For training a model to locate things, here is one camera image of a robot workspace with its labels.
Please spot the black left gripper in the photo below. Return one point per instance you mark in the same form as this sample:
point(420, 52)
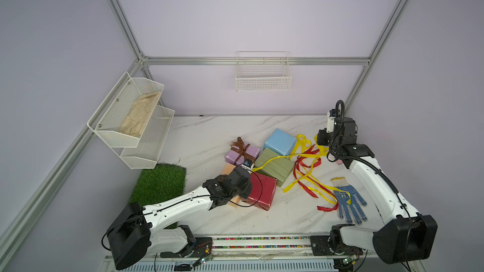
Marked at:
point(246, 192)

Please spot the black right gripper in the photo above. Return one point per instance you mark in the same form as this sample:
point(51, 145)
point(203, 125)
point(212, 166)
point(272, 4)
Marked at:
point(322, 135)

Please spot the orange gift box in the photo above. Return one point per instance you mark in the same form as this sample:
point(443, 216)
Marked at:
point(228, 168)

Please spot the yellow ribbon of blue box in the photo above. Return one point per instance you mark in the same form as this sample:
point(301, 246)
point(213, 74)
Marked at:
point(305, 148)

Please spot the red gift box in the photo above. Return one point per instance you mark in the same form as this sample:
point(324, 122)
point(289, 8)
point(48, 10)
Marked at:
point(263, 191)

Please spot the green gift box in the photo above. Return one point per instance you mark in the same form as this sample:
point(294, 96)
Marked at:
point(274, 166)

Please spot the light blue gift box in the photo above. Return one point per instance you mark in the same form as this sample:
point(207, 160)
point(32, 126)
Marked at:
point(280, 142)

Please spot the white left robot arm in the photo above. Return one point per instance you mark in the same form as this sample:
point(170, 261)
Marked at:
point(141, 230)

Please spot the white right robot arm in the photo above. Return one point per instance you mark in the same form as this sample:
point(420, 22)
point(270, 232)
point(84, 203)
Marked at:
point(406, 234)

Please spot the purple gift box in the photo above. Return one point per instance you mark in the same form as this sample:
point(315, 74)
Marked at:
point(231, 155)

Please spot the blue dotted work glove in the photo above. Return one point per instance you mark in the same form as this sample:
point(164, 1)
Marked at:
point(351, 203)

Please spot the green artificial grass mat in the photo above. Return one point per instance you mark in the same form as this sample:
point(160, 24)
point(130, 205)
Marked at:
point(163, 183)

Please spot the white two-tier mesh shelf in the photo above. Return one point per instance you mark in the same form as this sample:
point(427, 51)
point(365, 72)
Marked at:
point(136, 153)

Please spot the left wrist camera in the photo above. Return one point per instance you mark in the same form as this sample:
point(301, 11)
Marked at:
point(248, 164)

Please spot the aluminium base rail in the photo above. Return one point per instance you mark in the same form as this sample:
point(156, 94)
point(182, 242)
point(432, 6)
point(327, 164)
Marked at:
point(292, 252)

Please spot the white wire wall basket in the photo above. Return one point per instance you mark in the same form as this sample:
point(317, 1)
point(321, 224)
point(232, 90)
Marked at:
point(262, 71)

